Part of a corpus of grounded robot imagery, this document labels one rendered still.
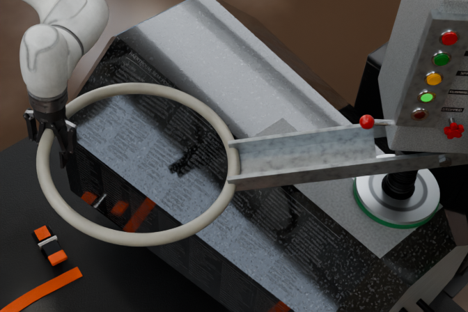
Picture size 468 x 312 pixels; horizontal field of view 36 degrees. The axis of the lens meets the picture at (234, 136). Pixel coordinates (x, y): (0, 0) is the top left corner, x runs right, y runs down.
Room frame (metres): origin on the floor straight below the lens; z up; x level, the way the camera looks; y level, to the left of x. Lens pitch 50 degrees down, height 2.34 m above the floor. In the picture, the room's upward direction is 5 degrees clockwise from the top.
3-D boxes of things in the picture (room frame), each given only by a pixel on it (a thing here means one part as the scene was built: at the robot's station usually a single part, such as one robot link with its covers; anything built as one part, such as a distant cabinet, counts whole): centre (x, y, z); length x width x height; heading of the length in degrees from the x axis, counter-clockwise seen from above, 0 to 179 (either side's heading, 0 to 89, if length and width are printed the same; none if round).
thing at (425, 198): (1.09, -0.42, 0.87); 0.21 x 0.21 x 0.01
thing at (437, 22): (0.97, -0.36, 1.40); 0.08 x 0.03 x 0.28; 93
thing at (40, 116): (1.11, 0.44, 1.03); 0.08 x 0.07 x 0.09; 78
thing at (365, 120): (1.01, -0.30, 1.20); 0.08 x 0.03 x 0.03; 93
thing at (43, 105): (1.11, 0.44, 1.10); 0.09 x 0.09 x 0.06
